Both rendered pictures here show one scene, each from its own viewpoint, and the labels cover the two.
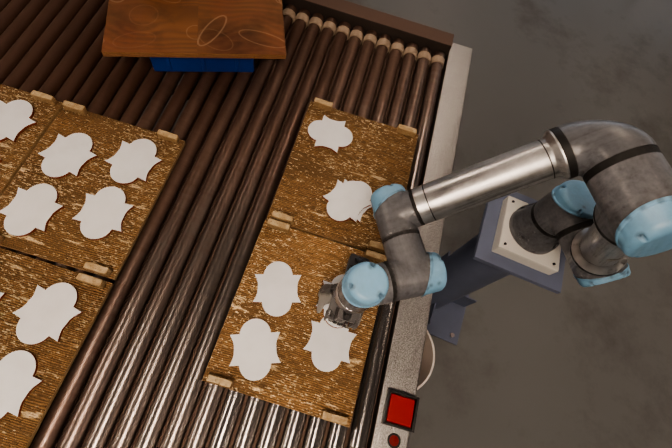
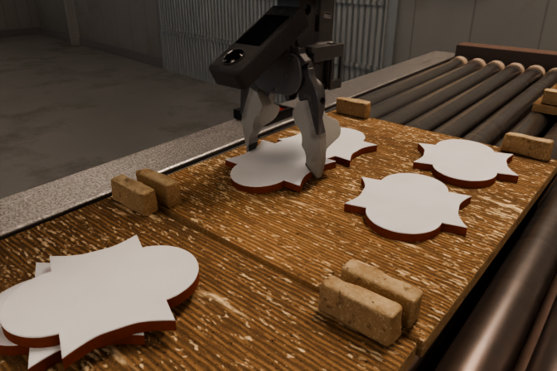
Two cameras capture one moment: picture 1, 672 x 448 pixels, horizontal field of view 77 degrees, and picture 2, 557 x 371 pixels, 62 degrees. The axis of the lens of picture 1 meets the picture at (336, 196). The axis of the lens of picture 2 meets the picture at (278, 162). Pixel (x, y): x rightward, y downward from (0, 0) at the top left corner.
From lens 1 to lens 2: 106 cm
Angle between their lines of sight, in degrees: 87
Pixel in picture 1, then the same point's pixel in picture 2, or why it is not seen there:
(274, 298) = (418, 190)
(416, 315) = (160, 153)
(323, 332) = (333, 148)
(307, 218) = (268, 302)
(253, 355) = (467, 153)
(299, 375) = (389, 138)
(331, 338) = not seen: hidden behind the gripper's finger
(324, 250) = (263, 231)
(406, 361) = (220, 133)
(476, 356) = not seen: outside the picture
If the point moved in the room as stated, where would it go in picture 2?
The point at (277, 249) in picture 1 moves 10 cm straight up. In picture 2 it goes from (393, 262) to (406, 153)
